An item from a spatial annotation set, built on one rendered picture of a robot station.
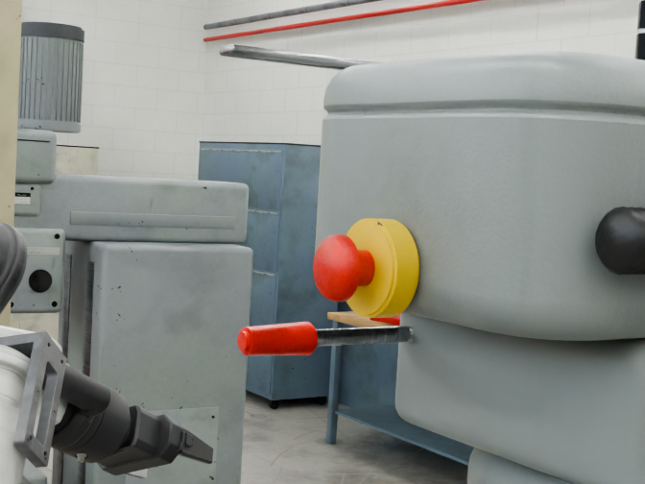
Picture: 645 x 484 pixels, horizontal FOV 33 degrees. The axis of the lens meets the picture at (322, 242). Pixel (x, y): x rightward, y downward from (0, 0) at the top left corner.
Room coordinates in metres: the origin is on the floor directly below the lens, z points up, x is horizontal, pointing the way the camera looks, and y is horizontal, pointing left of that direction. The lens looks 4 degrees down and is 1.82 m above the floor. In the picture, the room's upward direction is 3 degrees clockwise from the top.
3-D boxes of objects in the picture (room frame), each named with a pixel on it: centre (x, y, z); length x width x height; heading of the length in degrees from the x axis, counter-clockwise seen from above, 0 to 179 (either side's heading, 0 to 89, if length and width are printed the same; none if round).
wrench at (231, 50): (0.79, -0.03, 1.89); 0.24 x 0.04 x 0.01; 123
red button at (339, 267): (0.64, -0.01, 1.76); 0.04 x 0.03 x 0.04; 34
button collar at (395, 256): (0.65, -0.03, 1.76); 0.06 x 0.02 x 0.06; 34
